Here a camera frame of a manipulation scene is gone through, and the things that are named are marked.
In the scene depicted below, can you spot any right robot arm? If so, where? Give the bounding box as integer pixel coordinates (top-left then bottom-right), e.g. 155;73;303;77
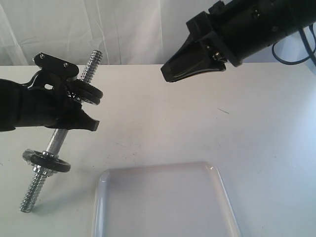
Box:
160;0;316;82

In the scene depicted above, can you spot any clear plastic tray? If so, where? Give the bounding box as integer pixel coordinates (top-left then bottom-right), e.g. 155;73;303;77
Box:
92;162;241;237

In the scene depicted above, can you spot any black plate left side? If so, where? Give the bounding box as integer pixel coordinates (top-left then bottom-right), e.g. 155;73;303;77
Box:
22;149;71;173

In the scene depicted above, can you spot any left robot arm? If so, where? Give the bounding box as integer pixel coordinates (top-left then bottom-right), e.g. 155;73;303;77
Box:
0;70;103;132

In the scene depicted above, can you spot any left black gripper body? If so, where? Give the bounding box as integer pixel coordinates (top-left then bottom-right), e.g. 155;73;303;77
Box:
14;70;84;130

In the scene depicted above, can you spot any chrome threaded dumbbell bar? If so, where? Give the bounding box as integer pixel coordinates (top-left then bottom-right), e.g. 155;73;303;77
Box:
20;50;103;213

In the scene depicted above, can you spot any white curtain backdrop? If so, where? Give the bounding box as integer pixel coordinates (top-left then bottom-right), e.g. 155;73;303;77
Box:
0;0;214;66

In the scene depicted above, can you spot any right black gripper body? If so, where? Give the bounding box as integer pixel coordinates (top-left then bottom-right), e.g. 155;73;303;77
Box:
187;0;294;67

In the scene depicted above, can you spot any black plate right side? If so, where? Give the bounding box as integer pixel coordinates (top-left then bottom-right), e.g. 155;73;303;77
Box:
75;89;103;105

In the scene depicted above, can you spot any black weight plate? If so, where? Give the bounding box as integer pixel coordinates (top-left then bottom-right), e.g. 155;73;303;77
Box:
74;79;103;99

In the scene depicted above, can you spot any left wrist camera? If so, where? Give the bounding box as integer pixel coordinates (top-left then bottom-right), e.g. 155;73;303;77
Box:
33;52;79;79

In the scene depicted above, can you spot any chrome collar nut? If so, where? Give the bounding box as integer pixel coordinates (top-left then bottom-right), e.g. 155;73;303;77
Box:
33;165;54;177

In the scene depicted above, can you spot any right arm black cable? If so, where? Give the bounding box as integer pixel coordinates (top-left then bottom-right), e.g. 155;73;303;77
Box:
271;23;316;66

